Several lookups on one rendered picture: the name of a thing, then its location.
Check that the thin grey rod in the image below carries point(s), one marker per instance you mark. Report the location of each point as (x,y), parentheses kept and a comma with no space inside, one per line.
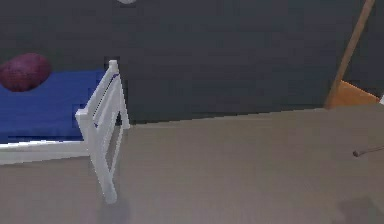
(366,151)

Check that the dark red pillow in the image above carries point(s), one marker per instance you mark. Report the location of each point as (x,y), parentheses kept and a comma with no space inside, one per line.
(25,71)

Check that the white bed with blue mattress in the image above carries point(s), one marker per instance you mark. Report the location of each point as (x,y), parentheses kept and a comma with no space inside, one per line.
(43,110)

